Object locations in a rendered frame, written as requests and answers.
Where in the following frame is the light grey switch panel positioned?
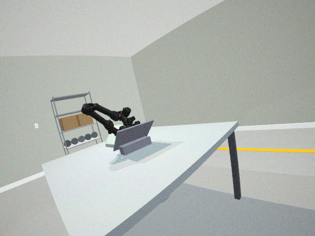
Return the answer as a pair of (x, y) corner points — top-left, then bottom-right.
(113, 120), (154, 155)

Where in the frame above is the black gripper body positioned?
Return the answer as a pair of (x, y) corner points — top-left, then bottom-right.
(119, 118), (140, 131)

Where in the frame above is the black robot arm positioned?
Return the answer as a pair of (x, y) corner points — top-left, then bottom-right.
(81, 103), (135, 136)

